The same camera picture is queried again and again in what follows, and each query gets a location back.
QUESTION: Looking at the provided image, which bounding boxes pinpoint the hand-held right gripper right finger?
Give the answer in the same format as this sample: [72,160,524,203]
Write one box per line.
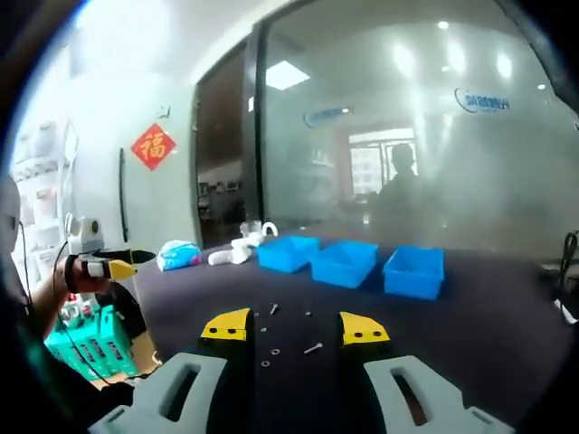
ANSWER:
[337,310,517,434]

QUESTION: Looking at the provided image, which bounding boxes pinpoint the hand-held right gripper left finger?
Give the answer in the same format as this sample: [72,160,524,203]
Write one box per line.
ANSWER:
[88,307,252,434]

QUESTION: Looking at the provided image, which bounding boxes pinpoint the blue plastic bin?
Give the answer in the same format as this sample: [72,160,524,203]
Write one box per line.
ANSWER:
[309,241,379,289]
[256,235,321,275]
[382,245,446,301]

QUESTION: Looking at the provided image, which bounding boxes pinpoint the person's left hand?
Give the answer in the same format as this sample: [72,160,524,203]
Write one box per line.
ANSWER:
[62,253,112,296]

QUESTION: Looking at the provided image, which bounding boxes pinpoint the black bag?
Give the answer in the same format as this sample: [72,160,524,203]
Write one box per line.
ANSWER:
[108,282,148,339]

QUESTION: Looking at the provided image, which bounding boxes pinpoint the blue white tissue pack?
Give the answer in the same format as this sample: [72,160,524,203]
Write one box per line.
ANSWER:
[157,239,204,272]

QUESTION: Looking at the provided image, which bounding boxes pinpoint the red white packet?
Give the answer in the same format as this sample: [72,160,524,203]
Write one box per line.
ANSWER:
[62,293,100,325]

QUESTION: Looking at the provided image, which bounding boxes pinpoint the white shelf rack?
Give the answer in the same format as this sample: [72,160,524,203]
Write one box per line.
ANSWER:
[12,119,79,272]

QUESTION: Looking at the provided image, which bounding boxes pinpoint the white worn head device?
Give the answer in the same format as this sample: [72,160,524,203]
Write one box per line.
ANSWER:
[0,175,23,272]

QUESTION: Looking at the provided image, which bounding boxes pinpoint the dark grey tablecloth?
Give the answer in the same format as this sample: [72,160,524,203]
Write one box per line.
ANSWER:
[130,234,575,434]

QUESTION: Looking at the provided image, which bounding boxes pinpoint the white pipe fitting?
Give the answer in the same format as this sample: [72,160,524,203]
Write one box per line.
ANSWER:
[230,232,264,266]
[206,250,236,268]

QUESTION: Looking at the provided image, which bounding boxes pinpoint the red diamond paper decoration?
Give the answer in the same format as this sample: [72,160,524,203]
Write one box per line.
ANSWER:
[130,122,177,172]

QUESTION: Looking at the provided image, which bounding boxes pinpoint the person operator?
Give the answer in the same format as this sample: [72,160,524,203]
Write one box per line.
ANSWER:
[0,279,137,434]

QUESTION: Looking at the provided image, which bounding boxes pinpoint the blue logo glass sticker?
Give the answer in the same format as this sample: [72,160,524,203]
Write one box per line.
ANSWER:
[303,106,354,127]
[454,88,512,114]

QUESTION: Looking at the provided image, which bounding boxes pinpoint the black vertical door handle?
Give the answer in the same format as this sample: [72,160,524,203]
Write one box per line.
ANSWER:
[118,147,129,243]

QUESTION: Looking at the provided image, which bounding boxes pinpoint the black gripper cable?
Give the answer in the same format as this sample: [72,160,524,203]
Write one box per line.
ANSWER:
[52,239,114,388]

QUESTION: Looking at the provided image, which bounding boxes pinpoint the black door frame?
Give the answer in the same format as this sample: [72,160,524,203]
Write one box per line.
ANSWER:
[246,22,269,236]

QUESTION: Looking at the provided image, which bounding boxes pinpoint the black coiled cable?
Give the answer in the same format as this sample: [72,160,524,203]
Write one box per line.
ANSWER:
[558,230,579,290]

